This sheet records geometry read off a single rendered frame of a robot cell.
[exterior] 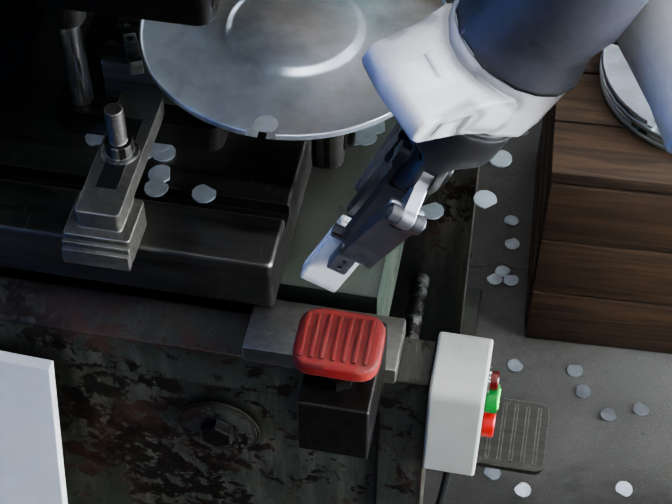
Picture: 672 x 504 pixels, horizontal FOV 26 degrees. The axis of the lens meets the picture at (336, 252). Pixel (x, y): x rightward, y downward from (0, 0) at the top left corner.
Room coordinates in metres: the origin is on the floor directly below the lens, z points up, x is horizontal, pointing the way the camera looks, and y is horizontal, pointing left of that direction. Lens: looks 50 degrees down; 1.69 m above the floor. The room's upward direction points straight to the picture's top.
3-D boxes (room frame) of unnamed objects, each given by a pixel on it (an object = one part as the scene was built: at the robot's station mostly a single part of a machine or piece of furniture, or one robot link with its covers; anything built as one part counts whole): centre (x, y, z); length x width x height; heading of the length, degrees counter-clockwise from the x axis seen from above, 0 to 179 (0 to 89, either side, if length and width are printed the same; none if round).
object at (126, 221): (0.89, 0.19, 0.76); 0.17 x 0.06 x 0.10; 169
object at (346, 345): (0.69, 0.00, 0.72); 0.07 x 0.06 x 0.08; 79
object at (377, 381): (0.70, -0.01, 0.62); 0.10 x 0.06 x 0.20; 169
